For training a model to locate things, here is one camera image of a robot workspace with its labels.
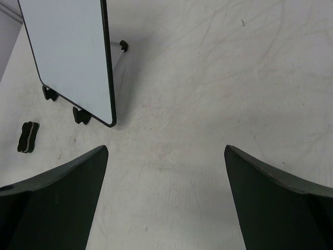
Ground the black whiteboard eraser green felt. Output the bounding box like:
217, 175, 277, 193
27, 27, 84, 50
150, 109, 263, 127
17, 121, 40, 154

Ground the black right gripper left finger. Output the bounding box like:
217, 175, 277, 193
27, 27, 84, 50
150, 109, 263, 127
1, 145, 108, 249

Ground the black-framed small whiteboard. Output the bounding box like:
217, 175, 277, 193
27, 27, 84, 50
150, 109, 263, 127
19, 1, 117, 127

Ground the metal tube whiteboard easel stand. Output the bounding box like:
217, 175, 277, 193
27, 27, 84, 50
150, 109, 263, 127
42, 40, 129, 128

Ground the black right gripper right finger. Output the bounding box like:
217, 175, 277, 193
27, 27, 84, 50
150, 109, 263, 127
224, 145, 332, 249

